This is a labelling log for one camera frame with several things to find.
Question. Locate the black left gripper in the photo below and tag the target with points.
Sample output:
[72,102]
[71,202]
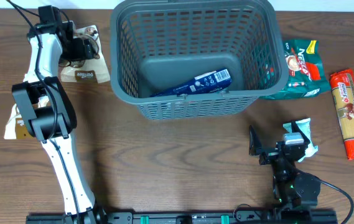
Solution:
[81,49]

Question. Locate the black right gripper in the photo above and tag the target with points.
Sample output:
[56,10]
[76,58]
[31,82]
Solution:
[256,149]

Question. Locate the dried mushroom pouch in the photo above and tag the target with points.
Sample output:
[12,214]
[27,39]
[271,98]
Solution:
[88,70]
[15,127]

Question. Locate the blue snack box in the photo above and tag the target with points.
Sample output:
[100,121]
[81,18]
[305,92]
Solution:
[210,82]

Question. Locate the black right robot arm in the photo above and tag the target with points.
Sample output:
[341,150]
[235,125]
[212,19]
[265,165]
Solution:
[294,189]

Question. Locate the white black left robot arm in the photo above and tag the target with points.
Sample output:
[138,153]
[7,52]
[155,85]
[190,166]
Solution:
[49,116]

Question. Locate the light teal snack packet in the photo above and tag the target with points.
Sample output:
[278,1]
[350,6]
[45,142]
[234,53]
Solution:
[303,126]

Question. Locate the green Nescafe bag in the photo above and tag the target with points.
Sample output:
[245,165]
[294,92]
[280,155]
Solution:
[306,75]

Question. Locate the grey plastic basket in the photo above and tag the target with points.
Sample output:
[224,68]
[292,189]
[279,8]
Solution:
[157,45]

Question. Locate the orange spaghetti packet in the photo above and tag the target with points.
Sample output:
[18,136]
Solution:
[342,84]

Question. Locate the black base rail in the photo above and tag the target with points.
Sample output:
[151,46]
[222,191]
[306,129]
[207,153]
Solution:
[240,216]

